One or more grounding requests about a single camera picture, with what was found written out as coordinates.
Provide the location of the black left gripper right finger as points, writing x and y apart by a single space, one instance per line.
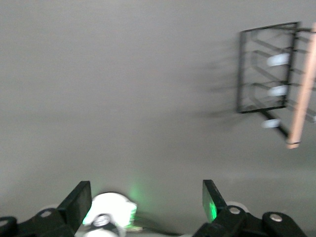
217 222

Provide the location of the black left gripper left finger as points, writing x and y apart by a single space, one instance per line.
74 205

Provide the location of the dark grey table cloth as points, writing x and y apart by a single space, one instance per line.
123 86

